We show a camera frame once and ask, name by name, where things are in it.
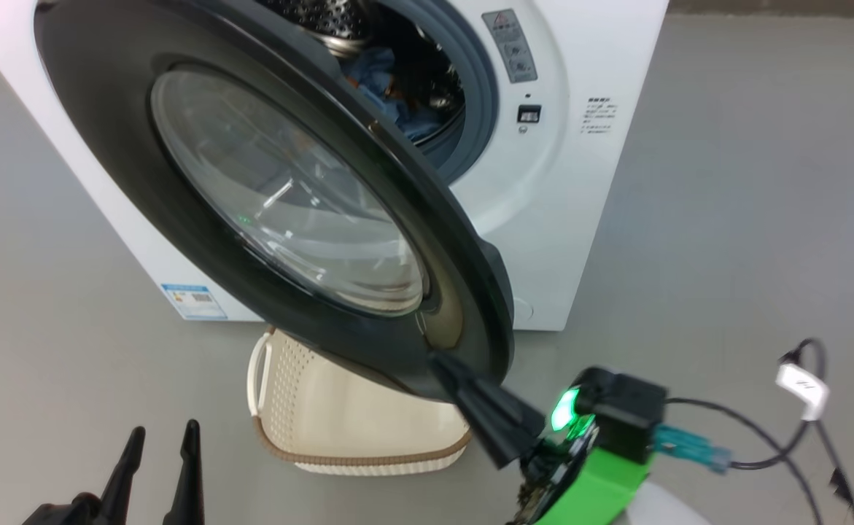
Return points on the grey warning sticker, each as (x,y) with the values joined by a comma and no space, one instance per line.
(510,44)

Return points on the cream perforated laundry basket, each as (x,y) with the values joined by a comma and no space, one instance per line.
(346,415)

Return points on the white front-load washing machine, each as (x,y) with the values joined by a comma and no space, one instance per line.
(580,219)

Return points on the black door lock socket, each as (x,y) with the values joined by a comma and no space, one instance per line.
(529,114)

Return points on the steel washer drum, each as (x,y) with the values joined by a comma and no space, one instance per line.
(324,22)

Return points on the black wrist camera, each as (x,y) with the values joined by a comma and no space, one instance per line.
(627,415)
(62,510)

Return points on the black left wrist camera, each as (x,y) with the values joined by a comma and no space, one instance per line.
(62,510)

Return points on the blue garment with orange print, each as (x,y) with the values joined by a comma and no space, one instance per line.
(390,80)

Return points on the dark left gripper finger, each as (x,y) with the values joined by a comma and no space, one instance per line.
(187,481)
(124,481)

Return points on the teal right camera connector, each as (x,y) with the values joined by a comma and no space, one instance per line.
(689,446)

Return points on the grey rubber door gasket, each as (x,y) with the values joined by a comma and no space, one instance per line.
(481,109)

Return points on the blue white energy label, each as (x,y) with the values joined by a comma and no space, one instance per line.
(193,301)

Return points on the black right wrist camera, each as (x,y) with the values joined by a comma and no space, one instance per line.
(627,415)

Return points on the dark round glass washer door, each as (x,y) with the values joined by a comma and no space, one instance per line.
(200,219)

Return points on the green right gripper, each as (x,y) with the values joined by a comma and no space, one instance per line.
(594,485)

